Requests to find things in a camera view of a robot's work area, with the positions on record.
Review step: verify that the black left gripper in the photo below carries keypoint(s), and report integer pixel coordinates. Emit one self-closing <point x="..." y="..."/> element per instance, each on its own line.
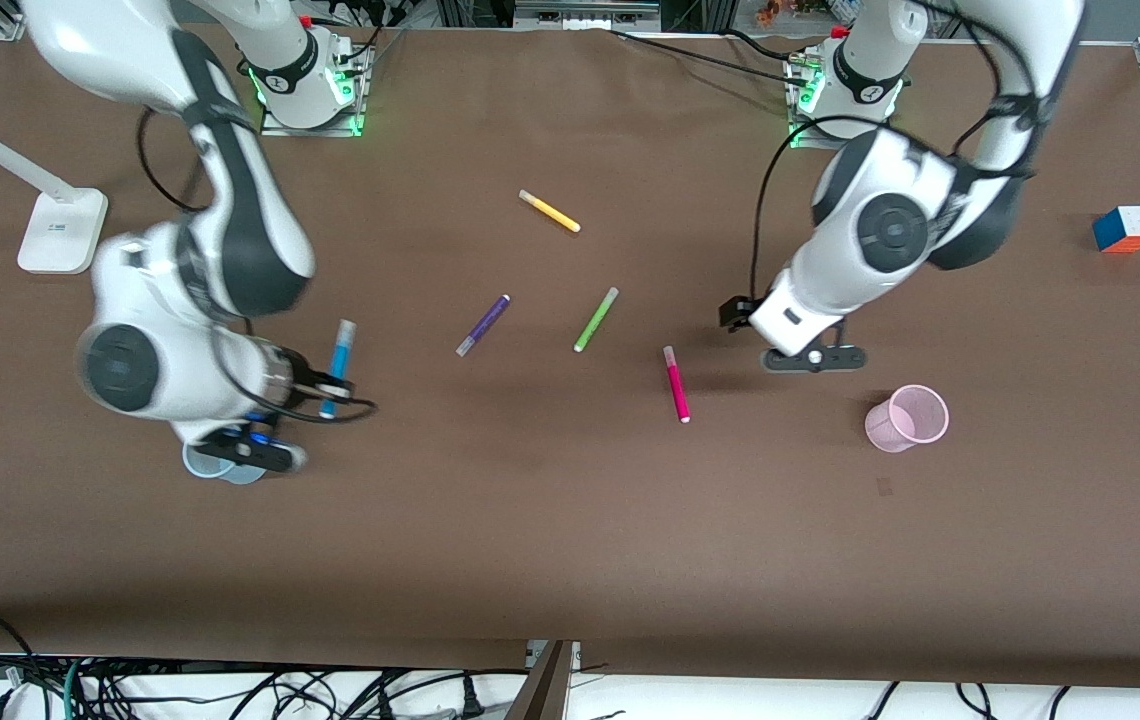
<point x="734" y="312"/>

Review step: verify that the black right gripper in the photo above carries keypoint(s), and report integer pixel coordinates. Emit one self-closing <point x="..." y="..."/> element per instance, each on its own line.
<point x="307" y="379"/>

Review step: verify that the blue marker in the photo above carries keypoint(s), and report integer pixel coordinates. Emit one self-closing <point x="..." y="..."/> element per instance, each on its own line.
<point x="341" y="350"/>

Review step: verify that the pink marker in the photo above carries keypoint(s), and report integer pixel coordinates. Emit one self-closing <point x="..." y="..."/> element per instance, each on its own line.
<point x="676" y="385"/>

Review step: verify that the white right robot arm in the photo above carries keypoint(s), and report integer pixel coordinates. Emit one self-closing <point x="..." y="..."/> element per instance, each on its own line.
<point x="230" y="220"/>

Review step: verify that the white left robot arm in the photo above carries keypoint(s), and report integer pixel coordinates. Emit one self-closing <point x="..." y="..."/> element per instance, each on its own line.
<point x="850" y="250"/>

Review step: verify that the translucent blue plastic cup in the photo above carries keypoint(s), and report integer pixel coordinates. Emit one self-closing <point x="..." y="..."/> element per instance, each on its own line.
<point x="245" y="477"/>

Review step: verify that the green marker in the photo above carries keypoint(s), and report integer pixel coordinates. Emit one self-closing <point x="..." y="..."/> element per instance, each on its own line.
<point x="596" y="320"/>

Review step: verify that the purple marker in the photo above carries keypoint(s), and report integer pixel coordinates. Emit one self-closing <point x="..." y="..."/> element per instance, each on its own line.
<point x="483" y="325"/>

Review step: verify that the translucent pink plastic cup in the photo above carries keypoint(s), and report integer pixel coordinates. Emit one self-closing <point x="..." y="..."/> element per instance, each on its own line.
<point x="885" y="428"/>

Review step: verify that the yellow marker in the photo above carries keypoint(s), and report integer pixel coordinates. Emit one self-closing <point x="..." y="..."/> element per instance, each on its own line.
<point x="550" y="211"/>

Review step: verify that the brown paper table cover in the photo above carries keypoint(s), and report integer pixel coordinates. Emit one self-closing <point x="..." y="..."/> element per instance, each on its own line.
<point x="570" y="540"/>

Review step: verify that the orange background object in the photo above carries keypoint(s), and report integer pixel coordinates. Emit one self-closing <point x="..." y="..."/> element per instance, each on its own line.
<point x="770" y="12"/>

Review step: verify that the white desk lamp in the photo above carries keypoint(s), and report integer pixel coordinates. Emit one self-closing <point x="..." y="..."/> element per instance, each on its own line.
<point x="60" y="235"/>

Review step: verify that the grey metal background device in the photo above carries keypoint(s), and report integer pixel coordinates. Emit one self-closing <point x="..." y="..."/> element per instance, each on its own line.
<point x="585" y="12"/>

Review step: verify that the black power plug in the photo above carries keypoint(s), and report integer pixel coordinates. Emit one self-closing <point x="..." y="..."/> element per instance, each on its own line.
<point x="471" y="700"/>

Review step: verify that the dark table support beam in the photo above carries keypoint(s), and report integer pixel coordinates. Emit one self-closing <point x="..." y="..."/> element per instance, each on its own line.
<point x="545" y="690"/>

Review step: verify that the multicoloured puzzle cube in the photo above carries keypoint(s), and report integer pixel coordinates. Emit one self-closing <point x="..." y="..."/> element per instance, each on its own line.
<point x="1125" y="230"/>

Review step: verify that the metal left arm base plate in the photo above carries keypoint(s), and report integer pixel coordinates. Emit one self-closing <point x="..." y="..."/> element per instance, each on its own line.
<point x="802" y="140"/>

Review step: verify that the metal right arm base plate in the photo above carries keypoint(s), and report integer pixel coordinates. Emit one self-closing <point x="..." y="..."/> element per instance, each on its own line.
<point x="355" y="100"/>

